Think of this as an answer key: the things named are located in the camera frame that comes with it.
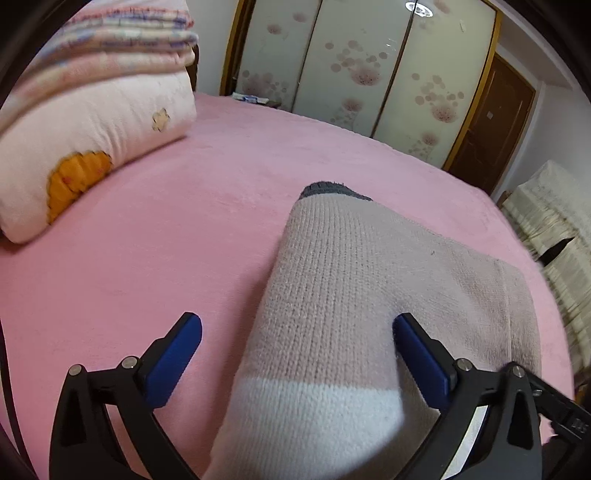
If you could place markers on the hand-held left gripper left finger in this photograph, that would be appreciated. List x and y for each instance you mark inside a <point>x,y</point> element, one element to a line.
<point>178,355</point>

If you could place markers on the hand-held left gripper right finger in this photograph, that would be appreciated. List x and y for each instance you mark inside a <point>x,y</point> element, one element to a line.
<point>422,364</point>

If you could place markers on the beige sock with white cuff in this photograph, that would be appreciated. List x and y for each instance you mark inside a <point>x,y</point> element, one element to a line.
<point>337,286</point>

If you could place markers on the pink bed sheet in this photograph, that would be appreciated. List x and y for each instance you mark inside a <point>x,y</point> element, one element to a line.
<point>207,184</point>

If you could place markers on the white lace furniture cover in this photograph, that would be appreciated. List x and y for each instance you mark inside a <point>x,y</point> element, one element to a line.
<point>554,194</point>

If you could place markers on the brown wooden door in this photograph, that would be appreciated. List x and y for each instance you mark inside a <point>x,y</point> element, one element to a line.
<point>494,129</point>

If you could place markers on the white pillow with orange patch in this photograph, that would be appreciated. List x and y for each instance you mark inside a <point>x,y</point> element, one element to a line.
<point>92,120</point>

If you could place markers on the small blue and white box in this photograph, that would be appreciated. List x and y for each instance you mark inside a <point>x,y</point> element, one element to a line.
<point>249,98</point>

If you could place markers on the floral sliding door wardrobe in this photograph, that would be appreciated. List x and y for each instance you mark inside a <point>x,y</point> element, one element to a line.
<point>341,55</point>

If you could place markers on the striped folded blanket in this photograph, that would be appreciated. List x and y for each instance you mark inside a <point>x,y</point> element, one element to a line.
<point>115,37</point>

